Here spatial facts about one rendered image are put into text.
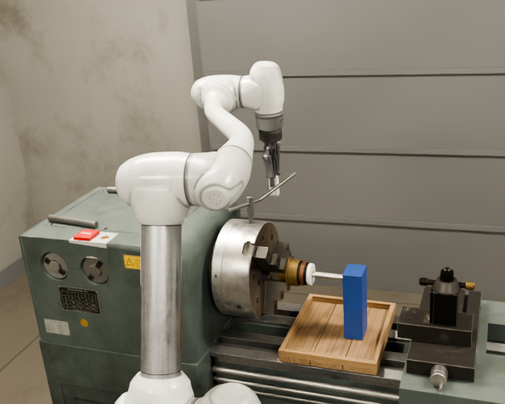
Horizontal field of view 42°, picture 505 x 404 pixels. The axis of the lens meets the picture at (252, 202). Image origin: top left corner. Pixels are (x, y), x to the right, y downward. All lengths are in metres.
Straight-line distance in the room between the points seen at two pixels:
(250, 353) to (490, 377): 0.72
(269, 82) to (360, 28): 1.78
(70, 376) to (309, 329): 0.84
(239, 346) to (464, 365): 0.71
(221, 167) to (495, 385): 0.94
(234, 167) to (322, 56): 2.32
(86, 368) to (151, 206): 0.90
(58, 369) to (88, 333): 0.22
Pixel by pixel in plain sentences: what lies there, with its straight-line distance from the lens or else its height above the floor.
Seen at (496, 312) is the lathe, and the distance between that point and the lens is 2.26.
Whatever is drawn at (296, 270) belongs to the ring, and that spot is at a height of 1.11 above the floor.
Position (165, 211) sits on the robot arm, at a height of 1.48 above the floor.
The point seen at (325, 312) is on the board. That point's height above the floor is 0.88.
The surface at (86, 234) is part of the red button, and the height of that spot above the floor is 1.27.
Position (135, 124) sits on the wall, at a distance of 4.43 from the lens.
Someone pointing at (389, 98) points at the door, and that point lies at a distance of 3.82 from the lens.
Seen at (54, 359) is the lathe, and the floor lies 0.80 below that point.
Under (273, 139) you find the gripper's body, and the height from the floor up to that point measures 1.48.
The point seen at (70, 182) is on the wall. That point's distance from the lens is 4.84.
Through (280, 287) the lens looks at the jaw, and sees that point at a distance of 2.14.
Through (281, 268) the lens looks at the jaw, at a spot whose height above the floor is 1.12.
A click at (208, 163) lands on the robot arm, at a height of 1.59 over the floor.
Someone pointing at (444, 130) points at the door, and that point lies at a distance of 3.84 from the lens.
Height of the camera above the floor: 2.06
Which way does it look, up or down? 21 degrees down
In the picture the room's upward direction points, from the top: 5 degrees counter-clockwise
